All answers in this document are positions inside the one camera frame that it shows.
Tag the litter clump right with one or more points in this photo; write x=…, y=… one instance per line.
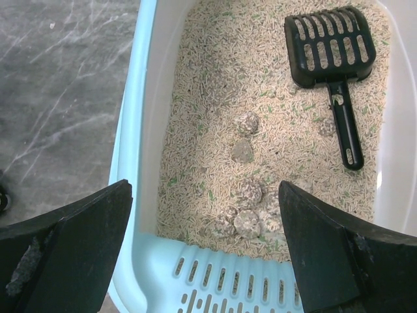
x=305, y=185

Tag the litter clump near scoop handle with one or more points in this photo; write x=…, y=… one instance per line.
x=326, y=127

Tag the grey litter clump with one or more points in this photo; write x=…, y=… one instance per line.
x=242, y=152

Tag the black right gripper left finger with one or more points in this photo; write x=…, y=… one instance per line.
x=63, y=260

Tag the litter clump ball middle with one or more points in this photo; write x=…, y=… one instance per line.
x=249, y=193

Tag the litter clump ball front right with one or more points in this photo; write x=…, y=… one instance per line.
x=247, y=224

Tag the litter clump ball front left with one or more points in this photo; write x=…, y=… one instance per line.
x=223, y=226

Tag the litter clump ball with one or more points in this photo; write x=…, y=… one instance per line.
x=249, y=193
x=247, y=224
x=247, y=123
x=223, y=226

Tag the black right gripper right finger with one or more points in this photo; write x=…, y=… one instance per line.
x=343, y=263

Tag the light blue litter box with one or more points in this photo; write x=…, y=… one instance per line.
x=153, y=274

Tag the black litter scoop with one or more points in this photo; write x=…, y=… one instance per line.
x=331, y=48

